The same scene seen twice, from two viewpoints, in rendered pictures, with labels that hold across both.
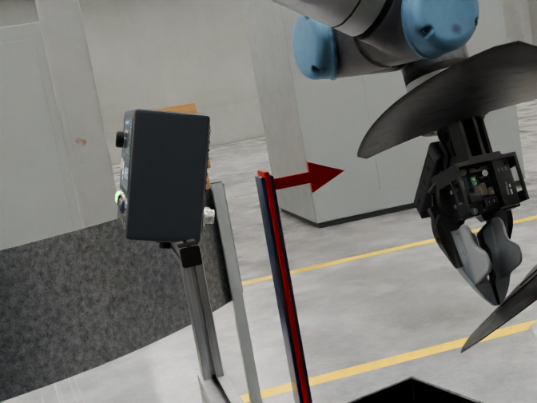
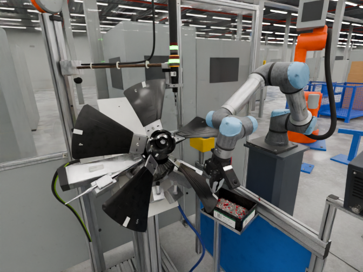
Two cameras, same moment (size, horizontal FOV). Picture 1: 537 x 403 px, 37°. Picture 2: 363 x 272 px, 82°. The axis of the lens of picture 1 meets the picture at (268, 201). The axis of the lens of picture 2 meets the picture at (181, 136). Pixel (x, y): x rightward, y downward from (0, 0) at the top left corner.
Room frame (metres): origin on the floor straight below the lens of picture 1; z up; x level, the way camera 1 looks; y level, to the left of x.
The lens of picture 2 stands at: (1.57, -0.61, 1.52)
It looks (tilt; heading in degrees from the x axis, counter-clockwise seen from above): 18 degrees down; 162
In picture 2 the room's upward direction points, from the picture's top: 1 degrees counter-clockwise
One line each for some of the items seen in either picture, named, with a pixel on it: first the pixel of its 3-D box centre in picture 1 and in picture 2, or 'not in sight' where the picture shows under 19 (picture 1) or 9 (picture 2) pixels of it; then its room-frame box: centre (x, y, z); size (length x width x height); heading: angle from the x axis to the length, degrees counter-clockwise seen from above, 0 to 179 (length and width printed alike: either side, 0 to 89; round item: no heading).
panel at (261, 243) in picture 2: not in sight; (237, 245); (0.70, 0.03, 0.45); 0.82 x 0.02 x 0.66; 12
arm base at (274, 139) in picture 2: not in sight; (277, 135); (0.50, 0.42, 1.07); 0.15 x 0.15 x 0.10
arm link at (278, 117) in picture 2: not in sight; (281, 119); (0.51, 0.43, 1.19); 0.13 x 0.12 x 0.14; 23
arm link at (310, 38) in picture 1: (356, 38); (240, 126); (0.86, -0.12, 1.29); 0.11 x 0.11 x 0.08; 23
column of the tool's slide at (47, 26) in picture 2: not in sight; (79, 169); (0.18, -0.87, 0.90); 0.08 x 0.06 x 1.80; 137
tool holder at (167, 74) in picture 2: not in sight; (172, 74); (0.67, -0.35, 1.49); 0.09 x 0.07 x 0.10; 47
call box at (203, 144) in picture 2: not in sight; (201, 142); (0.31, -0.05, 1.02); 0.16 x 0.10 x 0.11; 12
